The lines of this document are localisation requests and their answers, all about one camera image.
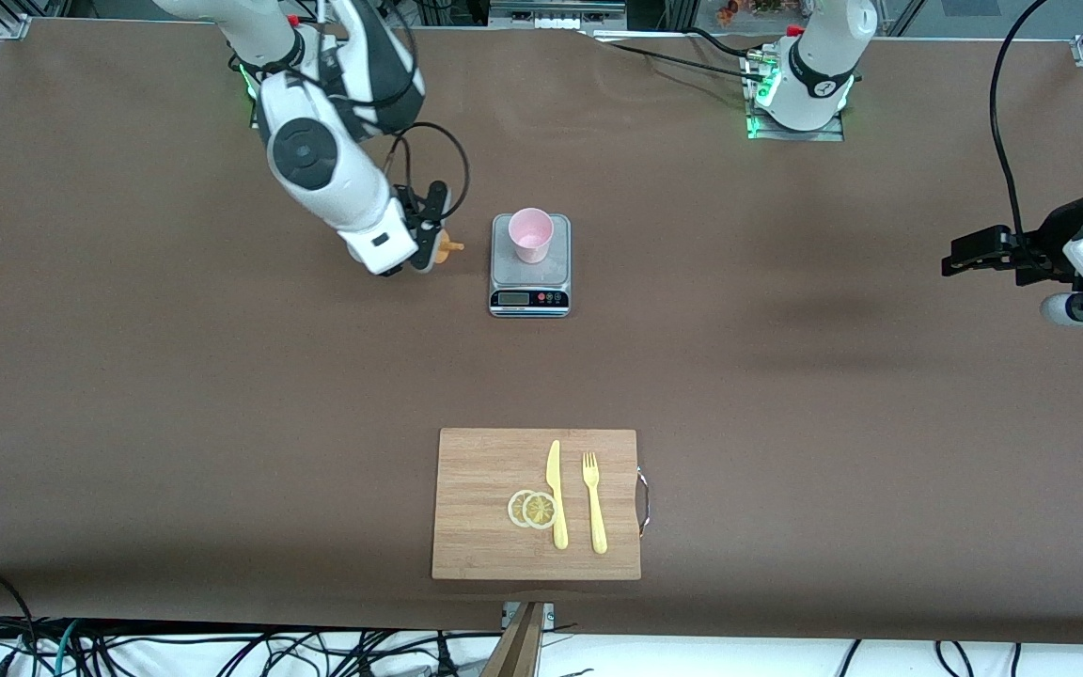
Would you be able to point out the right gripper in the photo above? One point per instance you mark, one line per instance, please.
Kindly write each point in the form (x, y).
(393, 270)

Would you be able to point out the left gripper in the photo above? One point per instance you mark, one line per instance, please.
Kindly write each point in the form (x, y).
(1047, 246)

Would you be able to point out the translucent sauce bottle orange cap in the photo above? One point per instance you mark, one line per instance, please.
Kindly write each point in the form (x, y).
(447, 249)

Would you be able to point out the pink plastic cup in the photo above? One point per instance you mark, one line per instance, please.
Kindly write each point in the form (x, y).
(532, 235)

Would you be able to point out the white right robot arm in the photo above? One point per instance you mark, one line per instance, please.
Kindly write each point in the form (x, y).
(335, 188)

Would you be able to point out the silver digital kitchen scale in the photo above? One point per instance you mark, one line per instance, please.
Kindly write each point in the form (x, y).
(527, 299)

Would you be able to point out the wooden cutting board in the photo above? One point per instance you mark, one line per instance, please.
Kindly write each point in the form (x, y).
(485, 489)

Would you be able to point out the yellow plastic knife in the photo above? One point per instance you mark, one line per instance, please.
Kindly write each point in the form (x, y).
(557, 489)

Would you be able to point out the lemon slice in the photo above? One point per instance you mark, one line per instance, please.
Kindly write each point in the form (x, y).
(540, 511)
(514, 509)

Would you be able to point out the grey power strip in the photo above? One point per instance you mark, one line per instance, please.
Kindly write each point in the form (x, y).
(556, 11)

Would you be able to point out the brown table cover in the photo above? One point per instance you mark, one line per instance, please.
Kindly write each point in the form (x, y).
(786, 451)

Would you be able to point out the yellow plastic fork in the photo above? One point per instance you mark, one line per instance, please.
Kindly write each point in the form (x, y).
(596, 512)

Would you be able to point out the small orange red items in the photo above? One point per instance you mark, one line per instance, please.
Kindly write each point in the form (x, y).
(748, 9)

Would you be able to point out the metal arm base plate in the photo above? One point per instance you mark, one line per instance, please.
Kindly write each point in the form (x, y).
(795, 134)
(255, 113)

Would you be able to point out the small metal bracket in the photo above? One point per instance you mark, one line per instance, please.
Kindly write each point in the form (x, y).
(549, 616)

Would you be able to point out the wooden post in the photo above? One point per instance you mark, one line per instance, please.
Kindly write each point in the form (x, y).
(518, 649)

